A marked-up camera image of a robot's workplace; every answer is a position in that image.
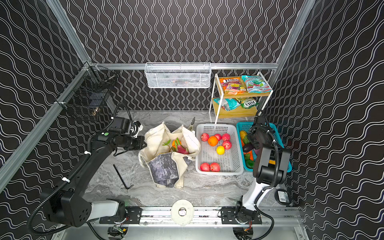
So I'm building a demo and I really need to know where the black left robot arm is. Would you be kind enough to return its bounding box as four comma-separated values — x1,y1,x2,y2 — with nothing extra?
27,132,147,237

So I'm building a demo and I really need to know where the cream canvas grocery bag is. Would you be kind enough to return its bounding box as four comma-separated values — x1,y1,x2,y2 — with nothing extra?
139,122,201,189

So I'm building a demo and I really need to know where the orange snack bag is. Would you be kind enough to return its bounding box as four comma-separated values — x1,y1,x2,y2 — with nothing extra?
219,77,247,95

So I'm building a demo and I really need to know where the green candy bag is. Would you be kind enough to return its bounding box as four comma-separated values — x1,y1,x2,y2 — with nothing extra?
236,98,259,109

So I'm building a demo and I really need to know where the purple eggplant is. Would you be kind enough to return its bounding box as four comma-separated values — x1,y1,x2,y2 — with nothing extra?
243,143,255,154

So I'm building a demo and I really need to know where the white round disc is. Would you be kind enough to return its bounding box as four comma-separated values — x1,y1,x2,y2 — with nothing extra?
171,200,195,226

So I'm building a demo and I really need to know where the white wooden two-tier shelf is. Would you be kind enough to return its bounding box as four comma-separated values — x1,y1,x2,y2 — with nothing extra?
209,72,274,124

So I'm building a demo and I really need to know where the yellow lemon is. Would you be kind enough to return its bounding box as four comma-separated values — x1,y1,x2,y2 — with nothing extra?
216,146,226,156

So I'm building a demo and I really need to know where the teal white snack bag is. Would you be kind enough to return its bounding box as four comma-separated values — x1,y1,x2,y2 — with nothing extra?
221,99,241,112

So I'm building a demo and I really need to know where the black round puck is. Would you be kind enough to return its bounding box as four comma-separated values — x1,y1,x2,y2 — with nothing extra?
274,189,292,206

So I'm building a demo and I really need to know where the white plastic fruit basket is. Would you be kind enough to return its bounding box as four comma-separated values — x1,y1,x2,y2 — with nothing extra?
196,124,244,176

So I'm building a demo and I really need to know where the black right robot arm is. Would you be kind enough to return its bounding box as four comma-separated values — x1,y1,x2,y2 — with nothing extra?
235,114,292,224

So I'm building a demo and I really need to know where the orange with green leaves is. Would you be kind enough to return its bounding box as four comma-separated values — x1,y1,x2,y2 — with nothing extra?
163,138,182,151

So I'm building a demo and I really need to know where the white wire wall basket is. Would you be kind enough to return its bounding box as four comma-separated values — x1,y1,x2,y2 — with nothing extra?
145,62,212,89

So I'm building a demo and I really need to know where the yellow corn cob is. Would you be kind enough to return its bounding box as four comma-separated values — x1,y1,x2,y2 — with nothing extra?
240,131,248,140

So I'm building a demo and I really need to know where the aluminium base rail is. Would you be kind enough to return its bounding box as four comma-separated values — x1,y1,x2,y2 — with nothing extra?
50,205,310,240

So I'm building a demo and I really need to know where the orange carrot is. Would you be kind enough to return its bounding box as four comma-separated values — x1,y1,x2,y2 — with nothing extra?
244,151,254,161

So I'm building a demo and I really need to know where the orange tangerine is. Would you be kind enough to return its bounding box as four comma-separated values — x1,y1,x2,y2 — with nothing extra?
207,136,219,147

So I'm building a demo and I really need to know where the pink dragon fruit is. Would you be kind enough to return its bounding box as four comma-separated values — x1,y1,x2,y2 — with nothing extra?
175,145,189,155

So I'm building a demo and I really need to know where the black hex key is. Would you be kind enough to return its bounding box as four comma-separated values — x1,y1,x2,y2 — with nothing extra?
113,164,134,190

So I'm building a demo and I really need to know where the teal plastic vegetable basket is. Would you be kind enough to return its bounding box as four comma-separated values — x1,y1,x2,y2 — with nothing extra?
237,122,293,173

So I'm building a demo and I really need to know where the black wire wall basket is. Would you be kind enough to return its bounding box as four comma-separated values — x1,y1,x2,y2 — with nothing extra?
61,66,118,122

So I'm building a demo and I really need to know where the green bell pepper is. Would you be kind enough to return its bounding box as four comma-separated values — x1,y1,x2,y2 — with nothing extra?
246,160,255,169

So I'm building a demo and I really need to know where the green pink snack bag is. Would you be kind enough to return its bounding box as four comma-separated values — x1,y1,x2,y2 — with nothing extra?
242,75,272,94

